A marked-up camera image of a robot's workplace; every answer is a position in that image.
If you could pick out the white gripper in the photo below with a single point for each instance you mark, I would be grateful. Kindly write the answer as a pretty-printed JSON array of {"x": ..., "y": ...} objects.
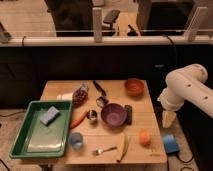
[{"x": 170, "y": 102}]

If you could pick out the orange apple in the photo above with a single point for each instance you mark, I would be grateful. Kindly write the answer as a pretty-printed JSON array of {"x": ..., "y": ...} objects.
[{"x": 144, "y": 137}]

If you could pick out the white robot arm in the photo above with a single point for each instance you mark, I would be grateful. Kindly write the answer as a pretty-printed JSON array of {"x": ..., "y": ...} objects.
[{"x": 185, "y": 84}]

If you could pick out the small metal cup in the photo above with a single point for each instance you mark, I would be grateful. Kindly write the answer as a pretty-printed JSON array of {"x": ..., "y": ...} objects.
[{"x": 92, "y": 116}]

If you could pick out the blue plastic cup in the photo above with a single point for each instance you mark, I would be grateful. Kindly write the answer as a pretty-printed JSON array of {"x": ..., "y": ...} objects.
[{"x": 76, "y": 140}]

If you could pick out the white cup on side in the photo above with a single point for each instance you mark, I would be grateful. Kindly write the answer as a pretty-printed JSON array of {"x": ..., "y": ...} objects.
[{"x": 66, "y": 96}]

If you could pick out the blue tape roll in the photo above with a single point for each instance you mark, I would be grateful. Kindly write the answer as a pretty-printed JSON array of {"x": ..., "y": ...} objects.
[{"x": 170, "y": 144}]

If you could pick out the dark brown block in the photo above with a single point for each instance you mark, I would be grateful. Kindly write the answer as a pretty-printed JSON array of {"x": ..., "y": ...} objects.
[{"x": 128, "y": 110}]

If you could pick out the orange bowl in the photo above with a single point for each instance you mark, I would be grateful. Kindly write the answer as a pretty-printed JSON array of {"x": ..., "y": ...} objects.
[{"x": 134, "y": 87}]

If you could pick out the yellow banana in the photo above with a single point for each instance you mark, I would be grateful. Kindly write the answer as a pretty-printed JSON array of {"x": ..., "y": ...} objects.
[{"x": 122, "y": 144}]

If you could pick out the purple bowl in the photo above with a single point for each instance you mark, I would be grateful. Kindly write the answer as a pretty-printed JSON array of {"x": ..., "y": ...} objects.
[{"x": 113, "y": 115}]

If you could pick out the wooden table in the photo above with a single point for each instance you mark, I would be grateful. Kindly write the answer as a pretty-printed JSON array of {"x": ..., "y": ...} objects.
[{"x": 101, "y": 136}]

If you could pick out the metal fork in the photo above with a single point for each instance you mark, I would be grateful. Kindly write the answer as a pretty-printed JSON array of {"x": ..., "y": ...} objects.
[{"x": 101, "y": 151}]

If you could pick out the orange carrot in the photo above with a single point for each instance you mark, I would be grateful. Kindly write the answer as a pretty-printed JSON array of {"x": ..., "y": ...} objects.
[{"x": 78, "y": 121}]

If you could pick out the black office chair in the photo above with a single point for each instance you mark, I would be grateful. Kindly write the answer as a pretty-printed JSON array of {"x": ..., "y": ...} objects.
[{"x": 109, "y": 20}]

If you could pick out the blue sponge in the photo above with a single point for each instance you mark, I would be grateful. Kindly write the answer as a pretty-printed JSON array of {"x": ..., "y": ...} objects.
[{"x": 49, "y": 115}]

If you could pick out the green plastic tray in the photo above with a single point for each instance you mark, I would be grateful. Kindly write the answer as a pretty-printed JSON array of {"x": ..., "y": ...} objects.
[{"x": 37, "y": 140}]

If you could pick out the black handled metal scoop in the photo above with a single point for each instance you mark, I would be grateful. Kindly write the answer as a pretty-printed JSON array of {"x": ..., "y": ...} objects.
[{"x": 102, "y": 99}]

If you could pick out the white horizontal rail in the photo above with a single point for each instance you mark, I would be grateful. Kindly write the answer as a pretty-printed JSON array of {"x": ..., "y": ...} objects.
[{"x": 106, "y": 41}]

